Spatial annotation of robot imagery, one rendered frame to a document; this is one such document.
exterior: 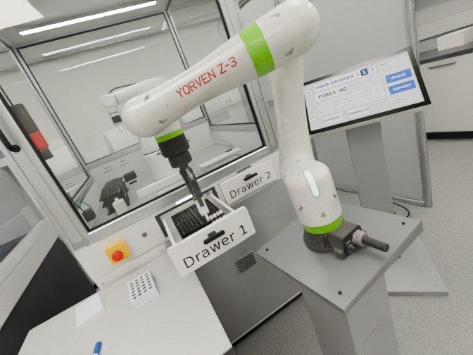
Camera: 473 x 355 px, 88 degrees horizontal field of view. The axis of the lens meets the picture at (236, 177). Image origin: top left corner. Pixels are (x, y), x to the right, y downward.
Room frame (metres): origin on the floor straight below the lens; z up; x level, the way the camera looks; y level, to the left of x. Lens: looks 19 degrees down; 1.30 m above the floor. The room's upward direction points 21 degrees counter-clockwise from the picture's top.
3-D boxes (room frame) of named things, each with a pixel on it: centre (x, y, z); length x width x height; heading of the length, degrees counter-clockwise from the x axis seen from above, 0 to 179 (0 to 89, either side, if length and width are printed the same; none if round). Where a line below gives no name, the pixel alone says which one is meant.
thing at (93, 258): (1.50, 0.36, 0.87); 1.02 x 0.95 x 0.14; 109
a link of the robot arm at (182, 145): (0.82, 0.16, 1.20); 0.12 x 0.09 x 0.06; 109
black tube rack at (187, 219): (0.91, 0.21, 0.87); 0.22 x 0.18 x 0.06; 19
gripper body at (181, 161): (0.82, 0.15, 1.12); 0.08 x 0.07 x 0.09; 19
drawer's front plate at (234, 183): (1.13, -0.05, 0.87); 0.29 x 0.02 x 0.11; 109
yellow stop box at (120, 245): (0.90, 0.55, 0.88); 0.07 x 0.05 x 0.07; 109
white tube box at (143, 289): (0.75, 0.45, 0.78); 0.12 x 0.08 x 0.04; 24
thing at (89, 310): (0.76, 0.67, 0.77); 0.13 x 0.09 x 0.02; 32
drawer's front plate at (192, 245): (0.72, 0.15, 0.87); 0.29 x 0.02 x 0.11; 109
